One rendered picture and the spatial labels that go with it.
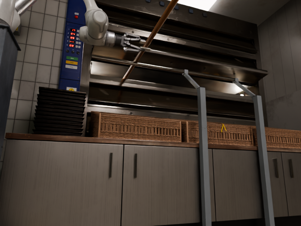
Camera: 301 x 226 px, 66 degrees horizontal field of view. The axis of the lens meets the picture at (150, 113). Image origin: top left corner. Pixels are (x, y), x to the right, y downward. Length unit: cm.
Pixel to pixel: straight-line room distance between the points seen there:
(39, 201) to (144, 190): 55
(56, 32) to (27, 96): 59
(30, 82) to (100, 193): 106
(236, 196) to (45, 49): 179
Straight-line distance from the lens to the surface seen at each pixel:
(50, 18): 225
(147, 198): 142
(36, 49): 211
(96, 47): 205
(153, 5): 255
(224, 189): 167
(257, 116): 186
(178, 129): 160
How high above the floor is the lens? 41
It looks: 14 degrees up
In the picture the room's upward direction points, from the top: 1 degrees clockwise
